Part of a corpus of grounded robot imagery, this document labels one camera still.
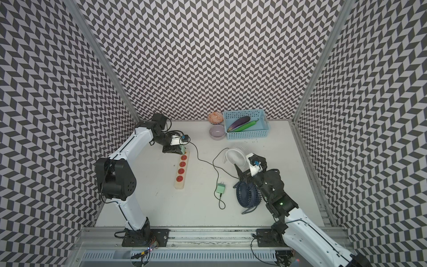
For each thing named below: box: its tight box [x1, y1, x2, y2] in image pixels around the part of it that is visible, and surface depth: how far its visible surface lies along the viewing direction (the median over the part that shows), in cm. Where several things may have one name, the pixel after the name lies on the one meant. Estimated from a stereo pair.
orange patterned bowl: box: [207, 111, 224, 126], surface depth 121 cm
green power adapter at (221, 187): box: [215, 181, 226, 195], surface depth 89 cm
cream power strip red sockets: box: [174, 151, 191, 190], surface depth 93 cm
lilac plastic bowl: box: [209, 124, 226, 141], surface depth 110 cm
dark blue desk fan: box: [232, 180, 263, 215], surface depth 80 cm
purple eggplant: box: [226, 116, 251, 132], surface depth 114 cm
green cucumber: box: [231, 118, 260, 133], surface depth 114 cm
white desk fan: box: [223, 148, 251, 172], surface depth 90 cm
